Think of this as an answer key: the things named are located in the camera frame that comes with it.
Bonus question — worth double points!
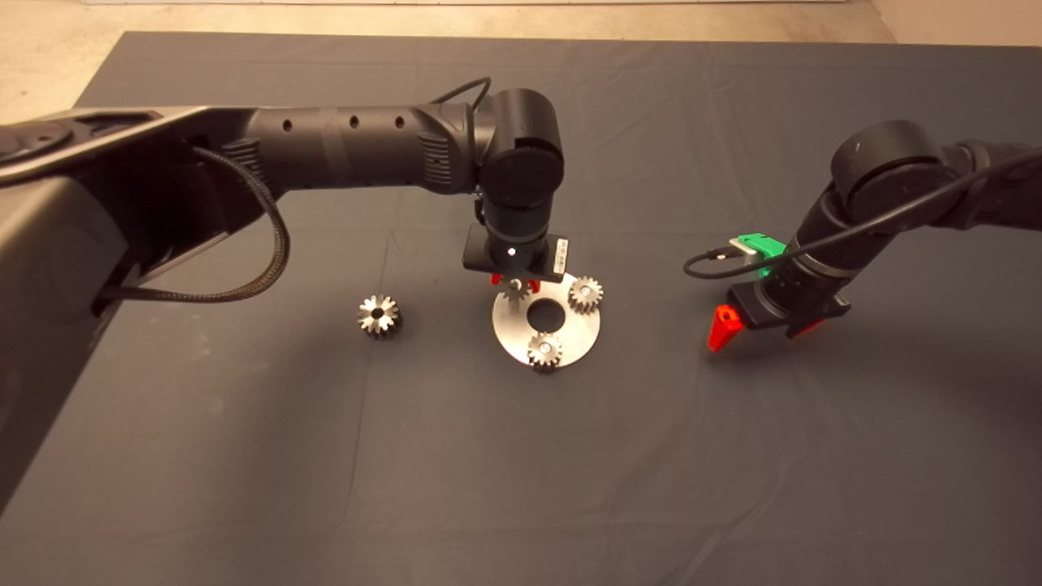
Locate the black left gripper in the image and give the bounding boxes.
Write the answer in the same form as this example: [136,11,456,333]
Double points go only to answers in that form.
[462,225,570,295]

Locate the round metal plate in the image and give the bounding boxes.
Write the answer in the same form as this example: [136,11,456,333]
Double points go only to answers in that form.
[493,271,602,369]

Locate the large steel gear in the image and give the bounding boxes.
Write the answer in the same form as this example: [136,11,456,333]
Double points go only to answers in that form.
[357,294,404,341]

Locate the silver right camera box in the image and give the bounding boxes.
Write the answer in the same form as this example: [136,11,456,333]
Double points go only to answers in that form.
[729,238,770,269]

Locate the black left camera cable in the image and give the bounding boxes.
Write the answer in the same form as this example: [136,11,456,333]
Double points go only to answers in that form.
[430,77,494,107]

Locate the braided black left arm cable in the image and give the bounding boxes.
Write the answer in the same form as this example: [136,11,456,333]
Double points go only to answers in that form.
[98,145,291,304]

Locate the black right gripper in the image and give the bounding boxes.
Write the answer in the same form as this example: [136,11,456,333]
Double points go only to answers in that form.
[707,264,852,352]

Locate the dark grey table cloth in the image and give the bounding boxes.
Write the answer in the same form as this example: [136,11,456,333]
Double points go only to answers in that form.
[0,31,1042,586]

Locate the green right camera mount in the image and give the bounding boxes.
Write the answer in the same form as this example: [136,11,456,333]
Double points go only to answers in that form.
[735,234,787,278]

